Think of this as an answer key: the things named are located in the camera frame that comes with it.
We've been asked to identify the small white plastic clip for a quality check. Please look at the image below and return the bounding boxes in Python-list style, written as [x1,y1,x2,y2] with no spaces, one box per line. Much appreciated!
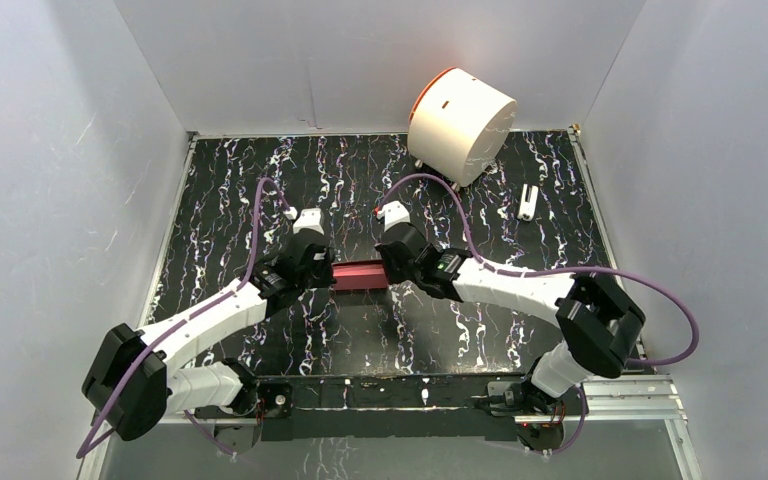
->
[517,184,539,222]

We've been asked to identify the pink paper box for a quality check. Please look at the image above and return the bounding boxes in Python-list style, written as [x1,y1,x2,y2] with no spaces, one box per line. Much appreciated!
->
[333,260,389,292]

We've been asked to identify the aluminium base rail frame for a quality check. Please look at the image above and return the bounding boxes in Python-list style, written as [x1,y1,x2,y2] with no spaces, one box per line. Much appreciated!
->
[79,374,702,479]

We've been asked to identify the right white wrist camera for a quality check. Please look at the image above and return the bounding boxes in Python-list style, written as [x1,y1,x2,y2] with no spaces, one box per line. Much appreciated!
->
[374,200,411,231]

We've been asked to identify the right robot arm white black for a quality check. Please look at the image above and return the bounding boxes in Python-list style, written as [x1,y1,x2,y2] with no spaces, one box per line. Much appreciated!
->
[375,223,645,416]

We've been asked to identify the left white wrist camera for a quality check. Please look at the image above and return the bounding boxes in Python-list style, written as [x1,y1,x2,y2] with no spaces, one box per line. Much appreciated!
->
[284,207,324,235]

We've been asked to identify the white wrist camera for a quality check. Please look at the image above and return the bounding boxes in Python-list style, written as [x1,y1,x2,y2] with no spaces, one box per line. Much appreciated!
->
[284,207,324,235]
[374,200,411,231]

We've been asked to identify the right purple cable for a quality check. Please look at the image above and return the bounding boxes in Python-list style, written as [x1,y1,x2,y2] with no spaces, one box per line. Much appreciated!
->
[377,172,701,458]

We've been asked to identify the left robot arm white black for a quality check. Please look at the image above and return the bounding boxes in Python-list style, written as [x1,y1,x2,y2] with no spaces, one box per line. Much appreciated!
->
[81,228,335,441]

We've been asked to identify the white cylindrical container orange rim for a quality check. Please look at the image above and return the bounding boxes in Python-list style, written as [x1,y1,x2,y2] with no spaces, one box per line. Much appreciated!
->
[407,67,518,189]

